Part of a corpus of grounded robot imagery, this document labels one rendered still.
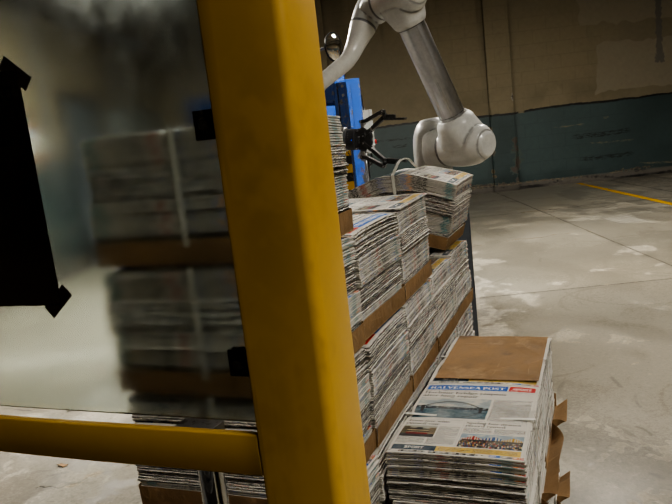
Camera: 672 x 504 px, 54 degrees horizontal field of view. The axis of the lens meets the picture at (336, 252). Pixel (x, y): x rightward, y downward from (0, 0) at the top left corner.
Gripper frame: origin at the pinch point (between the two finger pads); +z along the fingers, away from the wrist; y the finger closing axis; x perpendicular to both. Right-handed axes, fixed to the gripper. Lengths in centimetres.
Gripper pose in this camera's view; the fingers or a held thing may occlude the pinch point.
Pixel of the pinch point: (402, 138)
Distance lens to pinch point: 233.9
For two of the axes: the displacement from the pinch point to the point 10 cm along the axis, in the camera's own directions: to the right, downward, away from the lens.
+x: -3.6, 2.1, -9.1
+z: 9.3, 0.4, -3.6
